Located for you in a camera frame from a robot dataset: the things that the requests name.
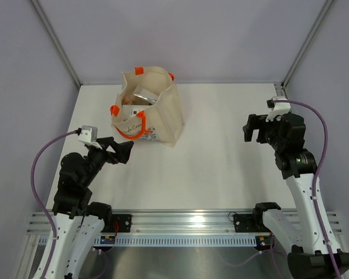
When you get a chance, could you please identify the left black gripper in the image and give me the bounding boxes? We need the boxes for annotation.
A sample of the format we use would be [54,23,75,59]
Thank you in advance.
[81,137,133,187]

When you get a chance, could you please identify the peach bottle pink cap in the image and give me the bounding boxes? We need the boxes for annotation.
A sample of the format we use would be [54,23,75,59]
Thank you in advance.
[122,96,133,105]

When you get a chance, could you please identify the silver tube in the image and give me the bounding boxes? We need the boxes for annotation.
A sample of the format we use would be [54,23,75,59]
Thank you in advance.
[133,93,158,105]

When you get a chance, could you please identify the white bottle black cap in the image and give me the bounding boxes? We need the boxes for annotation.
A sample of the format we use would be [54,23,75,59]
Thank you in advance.
[129,105,150,117]

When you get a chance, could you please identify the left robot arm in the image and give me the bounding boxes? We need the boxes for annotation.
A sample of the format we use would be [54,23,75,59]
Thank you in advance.
[34,137,134,278]

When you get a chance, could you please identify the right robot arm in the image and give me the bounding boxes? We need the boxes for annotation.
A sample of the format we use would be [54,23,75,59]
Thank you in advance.
[243,113,349,278]

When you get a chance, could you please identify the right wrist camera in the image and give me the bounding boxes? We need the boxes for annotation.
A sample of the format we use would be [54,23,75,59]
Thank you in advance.
[266,96,291,122]

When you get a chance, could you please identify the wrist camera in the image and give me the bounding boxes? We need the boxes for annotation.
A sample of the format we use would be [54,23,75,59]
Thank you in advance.
[266,96,291,122]
[78,126,102,149]

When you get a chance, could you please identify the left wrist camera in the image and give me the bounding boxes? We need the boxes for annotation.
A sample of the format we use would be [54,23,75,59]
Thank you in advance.
[78,126,102,149]

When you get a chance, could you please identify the canvas bag orange handles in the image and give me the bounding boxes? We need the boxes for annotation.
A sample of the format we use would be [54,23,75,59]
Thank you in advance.
[110,66,184,147]

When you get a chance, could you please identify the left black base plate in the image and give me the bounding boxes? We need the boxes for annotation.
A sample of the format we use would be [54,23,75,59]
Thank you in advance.
[102,214,132,233]

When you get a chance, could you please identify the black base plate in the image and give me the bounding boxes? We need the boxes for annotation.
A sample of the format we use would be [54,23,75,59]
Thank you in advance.
[102,214,132,233]
[233,213,270,233]

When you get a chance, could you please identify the white slotted cable duct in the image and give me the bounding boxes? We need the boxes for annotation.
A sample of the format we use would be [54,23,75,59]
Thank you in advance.
[92,235,257,247]

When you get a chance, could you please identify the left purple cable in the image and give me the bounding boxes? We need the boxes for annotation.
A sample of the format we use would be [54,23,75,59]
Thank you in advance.
[30,131,111,279]

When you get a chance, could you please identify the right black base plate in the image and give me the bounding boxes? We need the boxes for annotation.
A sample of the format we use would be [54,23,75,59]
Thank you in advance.
[233,213,270,233]

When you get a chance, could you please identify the aluminium mounting rail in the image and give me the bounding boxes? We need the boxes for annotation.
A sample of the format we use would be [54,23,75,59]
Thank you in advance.
[26,210,342,235]

